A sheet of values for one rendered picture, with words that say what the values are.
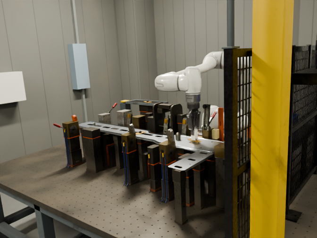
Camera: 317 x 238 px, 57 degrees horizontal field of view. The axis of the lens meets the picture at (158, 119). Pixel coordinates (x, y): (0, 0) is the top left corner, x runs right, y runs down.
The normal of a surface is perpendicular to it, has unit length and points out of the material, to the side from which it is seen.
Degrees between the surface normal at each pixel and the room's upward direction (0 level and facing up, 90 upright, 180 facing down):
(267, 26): 90
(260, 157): 90
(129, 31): 90
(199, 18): 90
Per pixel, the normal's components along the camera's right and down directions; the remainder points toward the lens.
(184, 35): -0.61, 0.20
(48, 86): 0.80, 0.08
